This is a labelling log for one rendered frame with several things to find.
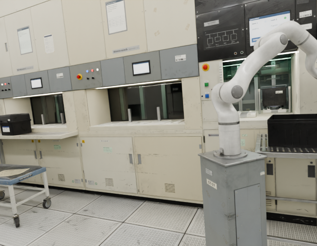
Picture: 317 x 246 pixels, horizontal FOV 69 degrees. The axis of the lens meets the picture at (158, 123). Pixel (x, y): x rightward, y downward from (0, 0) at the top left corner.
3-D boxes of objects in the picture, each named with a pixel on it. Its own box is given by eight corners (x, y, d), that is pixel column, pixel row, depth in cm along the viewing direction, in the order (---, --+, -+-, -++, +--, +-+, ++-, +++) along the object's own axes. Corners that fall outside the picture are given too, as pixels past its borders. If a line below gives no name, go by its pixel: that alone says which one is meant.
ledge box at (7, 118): (-2, 135, 296) (-5, 115, 293) (20, 132, 320) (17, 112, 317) (12, 135, 282) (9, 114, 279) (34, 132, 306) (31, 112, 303)
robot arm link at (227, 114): (224, 125, 127) (222, 81, 124) (209, 122, 145) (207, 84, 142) (244, 123, 130) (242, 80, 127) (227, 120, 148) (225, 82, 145)
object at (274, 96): (261, 110, 237) (260, 79, 233) (261, 108, 255) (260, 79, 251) (288, 109, 227) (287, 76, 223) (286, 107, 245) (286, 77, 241)
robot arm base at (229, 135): (227, 161, 124) (225, 127, 122) (207, 153, 142) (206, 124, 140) (254, 155, 131) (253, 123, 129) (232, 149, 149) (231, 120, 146)
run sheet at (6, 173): (-13, 177, 235) (-13, 176, 235) (4, 170, 259) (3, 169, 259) (17, 175, 233) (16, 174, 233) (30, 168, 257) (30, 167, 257)
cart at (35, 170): (-44, 216, 256) (-52, 174, 250) (2, 196, 304) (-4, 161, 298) (17, 229, 219) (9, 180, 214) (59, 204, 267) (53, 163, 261)
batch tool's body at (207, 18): (206, 214, 217) (192, -6, 194) (223, 177, 302) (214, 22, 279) (319, 230, 180) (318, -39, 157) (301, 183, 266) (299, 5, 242)
